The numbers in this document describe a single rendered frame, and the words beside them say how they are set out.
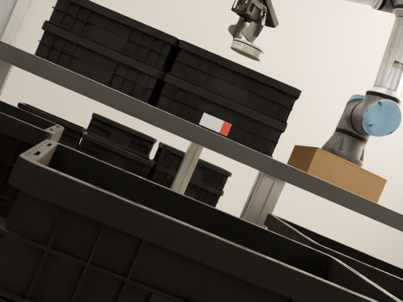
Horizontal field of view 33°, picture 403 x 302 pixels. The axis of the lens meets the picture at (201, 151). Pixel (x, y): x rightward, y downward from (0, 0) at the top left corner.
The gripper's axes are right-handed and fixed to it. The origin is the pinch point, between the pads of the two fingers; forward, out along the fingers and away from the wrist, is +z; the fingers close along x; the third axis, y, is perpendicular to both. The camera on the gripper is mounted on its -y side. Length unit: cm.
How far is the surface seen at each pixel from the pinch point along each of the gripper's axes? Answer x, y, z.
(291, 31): -204, -250, -75
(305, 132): -178, -283, -7
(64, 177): 107, 120, 40
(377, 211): 66, 0, 31
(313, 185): 55, 14, 32
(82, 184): 108, 119, 40
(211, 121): 7.3, 6.5, 25.7
